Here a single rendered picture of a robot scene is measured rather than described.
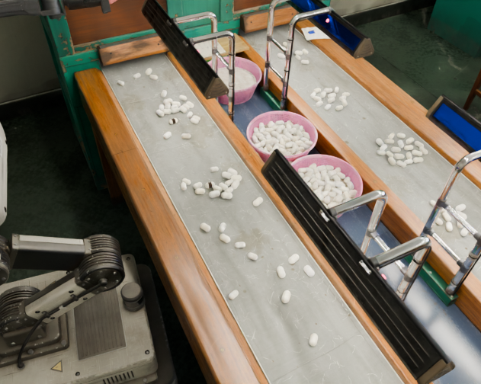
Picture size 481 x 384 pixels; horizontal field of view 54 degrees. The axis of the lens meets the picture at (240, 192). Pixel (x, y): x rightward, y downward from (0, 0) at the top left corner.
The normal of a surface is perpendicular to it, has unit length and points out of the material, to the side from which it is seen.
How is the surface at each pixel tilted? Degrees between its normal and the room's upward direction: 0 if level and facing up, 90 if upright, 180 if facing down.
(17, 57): 90
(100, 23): 90
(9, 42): 90
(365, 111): 0
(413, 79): 0
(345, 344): 0
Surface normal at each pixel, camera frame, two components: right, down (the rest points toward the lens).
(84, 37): 0.45, 0.66
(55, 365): 0.02, -0.68
